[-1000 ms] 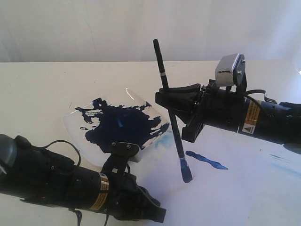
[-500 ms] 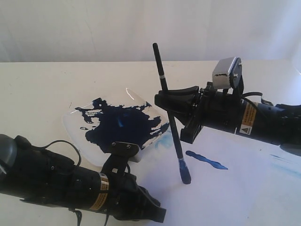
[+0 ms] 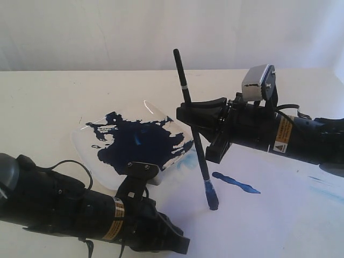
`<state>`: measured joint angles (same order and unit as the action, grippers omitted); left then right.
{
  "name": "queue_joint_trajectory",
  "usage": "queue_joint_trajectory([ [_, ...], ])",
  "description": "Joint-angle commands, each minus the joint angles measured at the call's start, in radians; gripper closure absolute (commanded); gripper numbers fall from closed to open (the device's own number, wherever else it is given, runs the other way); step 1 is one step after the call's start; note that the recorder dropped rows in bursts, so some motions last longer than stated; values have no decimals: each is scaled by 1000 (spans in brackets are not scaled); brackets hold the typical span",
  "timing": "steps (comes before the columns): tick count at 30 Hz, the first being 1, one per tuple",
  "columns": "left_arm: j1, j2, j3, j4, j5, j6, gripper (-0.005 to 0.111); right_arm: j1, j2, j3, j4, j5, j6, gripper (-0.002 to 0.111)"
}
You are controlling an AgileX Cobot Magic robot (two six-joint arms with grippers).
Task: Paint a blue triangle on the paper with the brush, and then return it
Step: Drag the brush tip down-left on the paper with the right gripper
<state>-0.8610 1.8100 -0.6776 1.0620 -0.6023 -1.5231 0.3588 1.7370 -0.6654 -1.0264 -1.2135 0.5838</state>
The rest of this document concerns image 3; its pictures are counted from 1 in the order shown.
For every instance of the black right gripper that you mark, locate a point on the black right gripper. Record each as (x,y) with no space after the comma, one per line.
(245,124)

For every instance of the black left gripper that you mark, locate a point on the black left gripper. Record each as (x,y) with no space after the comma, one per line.
(139,225)

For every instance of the black paintbrush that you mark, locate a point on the black paintbrush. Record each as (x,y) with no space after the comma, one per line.
(210,192)

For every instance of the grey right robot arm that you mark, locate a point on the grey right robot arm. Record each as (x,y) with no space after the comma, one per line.
(316,141)

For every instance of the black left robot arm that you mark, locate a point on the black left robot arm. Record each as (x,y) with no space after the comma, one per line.
(47,202)

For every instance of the white square paint plate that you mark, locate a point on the white square paint plate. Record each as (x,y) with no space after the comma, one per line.
(137,132)

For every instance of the white paper sheet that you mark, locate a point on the white paper sheet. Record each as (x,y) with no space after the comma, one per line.
(276,207)

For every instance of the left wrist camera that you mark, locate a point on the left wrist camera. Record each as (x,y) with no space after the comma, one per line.
(144,171)

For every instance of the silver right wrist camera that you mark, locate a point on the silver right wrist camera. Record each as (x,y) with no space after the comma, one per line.
(259,83)

